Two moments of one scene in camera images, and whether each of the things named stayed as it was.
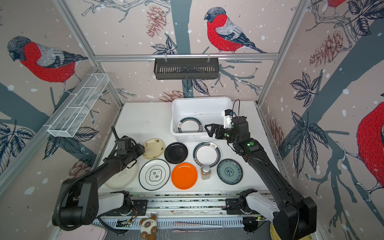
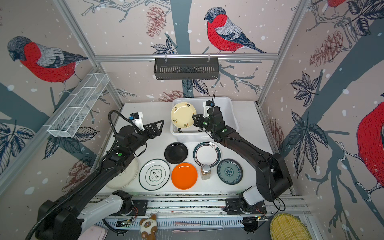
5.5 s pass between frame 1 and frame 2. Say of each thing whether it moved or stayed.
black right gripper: moved
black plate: stayed
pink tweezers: stayed
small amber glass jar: stayed
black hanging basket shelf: stayed
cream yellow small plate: moved
